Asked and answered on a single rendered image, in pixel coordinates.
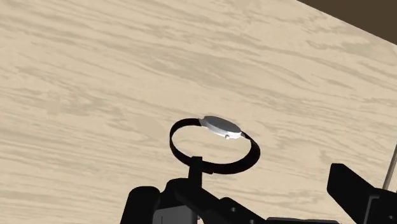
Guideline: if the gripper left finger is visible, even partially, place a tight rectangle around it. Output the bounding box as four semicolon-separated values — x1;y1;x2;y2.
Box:
120;156;267;224

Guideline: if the black strap silver wristwatch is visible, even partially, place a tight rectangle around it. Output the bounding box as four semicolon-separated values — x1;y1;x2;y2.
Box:
169;115;261;175

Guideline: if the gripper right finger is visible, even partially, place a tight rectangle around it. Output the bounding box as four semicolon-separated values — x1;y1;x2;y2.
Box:
326;163;397;224

